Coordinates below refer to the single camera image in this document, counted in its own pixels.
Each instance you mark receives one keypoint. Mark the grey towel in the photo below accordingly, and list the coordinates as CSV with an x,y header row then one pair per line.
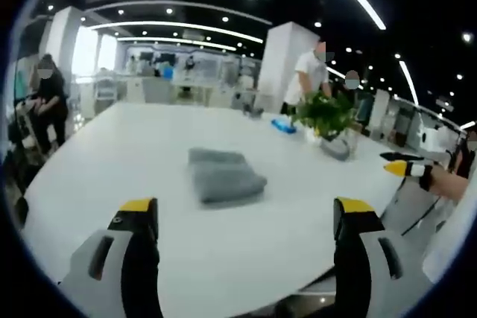
x,y
223,178

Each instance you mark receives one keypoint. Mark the blue flat packet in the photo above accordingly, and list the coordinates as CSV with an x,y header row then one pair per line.
x,y
284,126

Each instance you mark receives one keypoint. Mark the person's white clothing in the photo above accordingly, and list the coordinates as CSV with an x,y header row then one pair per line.
x,y
452,232

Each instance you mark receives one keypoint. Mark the green potted plant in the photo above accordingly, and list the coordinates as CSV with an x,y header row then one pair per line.
x,y
326,115

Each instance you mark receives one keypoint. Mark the black chair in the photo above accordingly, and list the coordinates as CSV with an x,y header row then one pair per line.
x,y
18,180

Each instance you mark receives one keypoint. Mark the white square pillar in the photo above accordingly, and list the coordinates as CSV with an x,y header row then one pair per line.
x,y
283,61

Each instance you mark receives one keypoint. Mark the dark small object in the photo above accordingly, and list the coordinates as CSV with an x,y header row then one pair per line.
x,y
253,110

